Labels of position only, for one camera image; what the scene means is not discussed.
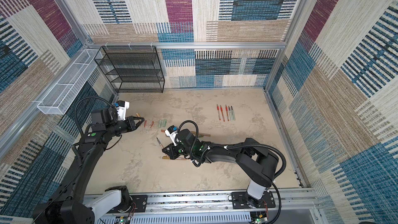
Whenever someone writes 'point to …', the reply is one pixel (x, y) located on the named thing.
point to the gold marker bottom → (166, 157)
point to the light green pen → (230, 113)
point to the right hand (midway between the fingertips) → (164, 152)
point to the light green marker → (232, 113)
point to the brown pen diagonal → (159, 142)
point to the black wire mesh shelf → (132, 69)
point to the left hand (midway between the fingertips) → (142, 117)
